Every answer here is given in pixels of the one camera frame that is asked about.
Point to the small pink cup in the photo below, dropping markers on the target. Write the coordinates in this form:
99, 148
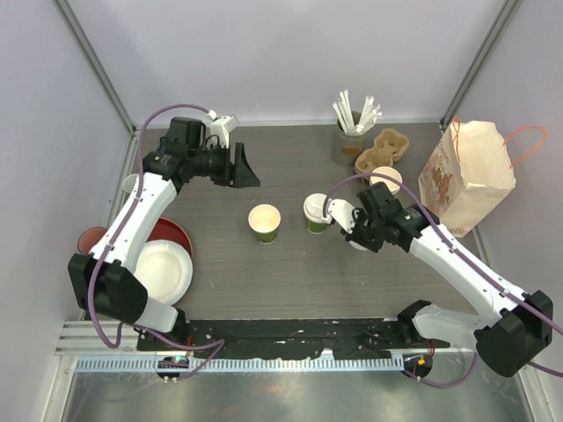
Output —
130, 183

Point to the white slotted cable duct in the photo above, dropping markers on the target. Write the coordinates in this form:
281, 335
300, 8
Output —
165, 364

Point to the stacked green paper cups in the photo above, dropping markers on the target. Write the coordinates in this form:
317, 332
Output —
389, 176

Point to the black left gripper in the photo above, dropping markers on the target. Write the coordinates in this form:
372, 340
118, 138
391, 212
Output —
244, 177

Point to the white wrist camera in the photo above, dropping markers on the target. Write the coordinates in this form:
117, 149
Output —
219, 130
341, 212

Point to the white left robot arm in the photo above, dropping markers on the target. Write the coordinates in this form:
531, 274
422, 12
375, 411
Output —
103, 279

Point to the bear print paper bag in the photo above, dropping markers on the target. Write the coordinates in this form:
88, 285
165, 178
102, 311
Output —
470, 173

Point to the pink floral mug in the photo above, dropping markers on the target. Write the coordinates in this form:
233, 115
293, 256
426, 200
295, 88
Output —
89, 239

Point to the green paper cup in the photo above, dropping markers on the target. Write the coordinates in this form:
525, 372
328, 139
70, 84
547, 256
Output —
315, 226
264, 220

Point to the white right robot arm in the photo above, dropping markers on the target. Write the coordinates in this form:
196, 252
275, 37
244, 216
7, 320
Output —
509, 326

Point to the white paper plate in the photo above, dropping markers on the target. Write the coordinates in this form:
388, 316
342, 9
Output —
165, 269

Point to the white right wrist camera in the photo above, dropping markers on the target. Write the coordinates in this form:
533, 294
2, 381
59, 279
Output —
341, 212

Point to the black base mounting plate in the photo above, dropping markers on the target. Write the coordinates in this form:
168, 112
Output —
299, 339

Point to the brown pulp cup carrier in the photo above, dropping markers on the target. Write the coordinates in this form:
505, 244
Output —
388, 148

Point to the grey straw holder cup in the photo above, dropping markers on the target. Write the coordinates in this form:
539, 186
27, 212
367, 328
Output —
346, 148

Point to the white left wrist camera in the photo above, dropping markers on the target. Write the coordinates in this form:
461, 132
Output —
219, 130

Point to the white plastic cup lid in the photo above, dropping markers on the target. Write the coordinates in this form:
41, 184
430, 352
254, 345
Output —
313, 207

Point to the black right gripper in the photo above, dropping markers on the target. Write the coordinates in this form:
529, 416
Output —
358, 216

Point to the white plastic lid stack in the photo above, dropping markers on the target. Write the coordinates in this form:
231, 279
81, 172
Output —
357, 246

